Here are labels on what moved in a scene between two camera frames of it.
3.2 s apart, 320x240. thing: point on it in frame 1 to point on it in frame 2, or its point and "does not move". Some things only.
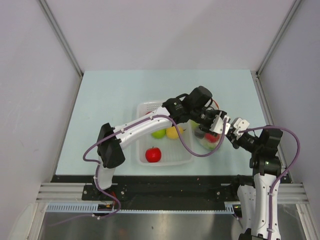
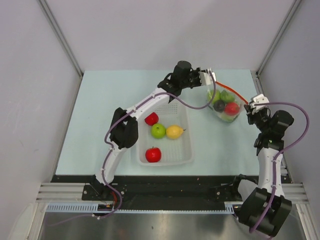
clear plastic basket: (173, 152) does not move
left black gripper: (213, 113) to (196, 72)
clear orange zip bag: (208, 139) to (224, 102)
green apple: (159, 134) does not move
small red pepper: (153, 154) does not move
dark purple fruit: (200, 134) to (219, 106)
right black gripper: (232, 137) to (252, 113)
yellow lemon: (171, 132) does not move
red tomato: (211, 138) to (231, 108)
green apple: (194, 125) to (213, 96)
